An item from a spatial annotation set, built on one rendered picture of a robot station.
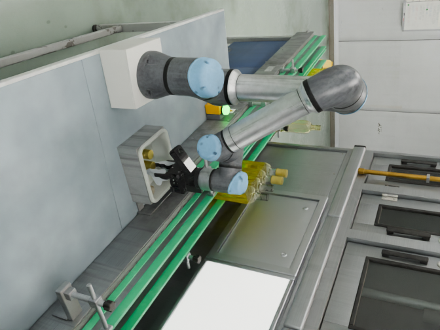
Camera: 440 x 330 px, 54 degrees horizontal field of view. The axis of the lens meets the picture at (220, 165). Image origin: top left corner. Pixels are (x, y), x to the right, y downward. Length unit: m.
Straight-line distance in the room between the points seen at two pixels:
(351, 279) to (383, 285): 0.10
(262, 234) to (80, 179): 0.72
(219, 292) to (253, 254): 0.21
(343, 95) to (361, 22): 6.28
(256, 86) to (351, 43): 6.24
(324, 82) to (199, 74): 0.36
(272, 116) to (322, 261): 0.60
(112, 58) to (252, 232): 0.82
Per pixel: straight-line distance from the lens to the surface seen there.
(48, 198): 1.28
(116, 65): 1.36
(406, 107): 7.83
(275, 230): 1.70
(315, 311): 1.45
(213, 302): 1.46
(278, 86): 1.33
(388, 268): 1.62
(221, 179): 1.37
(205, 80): 1.27
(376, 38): 7.48
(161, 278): 1.45
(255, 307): 1.43
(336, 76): 1.17
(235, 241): 1.66
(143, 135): 1.50
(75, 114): 1.32
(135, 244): 1.46
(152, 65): 1.35
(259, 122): 1.20
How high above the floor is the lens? 1.68
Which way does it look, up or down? 26 degrees down
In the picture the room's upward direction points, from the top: 97 degrees clockwise
